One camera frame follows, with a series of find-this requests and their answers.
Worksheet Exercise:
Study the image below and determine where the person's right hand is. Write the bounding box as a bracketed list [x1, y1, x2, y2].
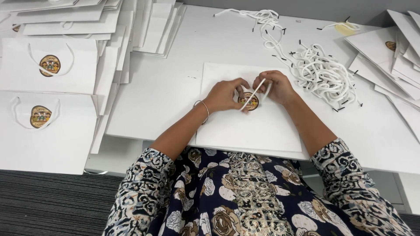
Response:
[252, 70, 299, 108]

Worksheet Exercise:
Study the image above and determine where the person's left hand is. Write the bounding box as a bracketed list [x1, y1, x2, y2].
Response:
[203, 78, 251, 115]

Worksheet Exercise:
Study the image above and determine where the white handle cord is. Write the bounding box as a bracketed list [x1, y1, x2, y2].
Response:
[316, 16, 361, 32]
[239, 78, 273, 112]

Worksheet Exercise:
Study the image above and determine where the white logo gift bag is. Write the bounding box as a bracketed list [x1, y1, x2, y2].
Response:
[196, 62, 303, 153]

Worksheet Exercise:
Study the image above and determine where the thin silver bangle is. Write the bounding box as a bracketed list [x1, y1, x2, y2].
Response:
[192, 100, 210, 126]

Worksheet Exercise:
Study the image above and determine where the pale yellow round pad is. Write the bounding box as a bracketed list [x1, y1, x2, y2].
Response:
[334, 22, 357, 37]

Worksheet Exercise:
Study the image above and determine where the navy floral patterned dress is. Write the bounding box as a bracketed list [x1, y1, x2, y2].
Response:
[102, 138, 415, 236]

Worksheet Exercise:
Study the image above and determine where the stack of plain white bags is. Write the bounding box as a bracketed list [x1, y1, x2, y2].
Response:
[133, 0, 187, 59]

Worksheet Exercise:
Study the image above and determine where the heap of black-tipped white cords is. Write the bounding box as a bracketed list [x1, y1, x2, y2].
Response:
[213, 9, 363, 113]

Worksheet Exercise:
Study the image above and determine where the pile of uncorded white bags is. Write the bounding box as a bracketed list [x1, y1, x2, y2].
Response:
[344, 9, 420, 145]

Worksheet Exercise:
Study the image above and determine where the pile of corded white bags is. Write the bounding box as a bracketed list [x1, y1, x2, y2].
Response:
[0, 0, 138, 175]

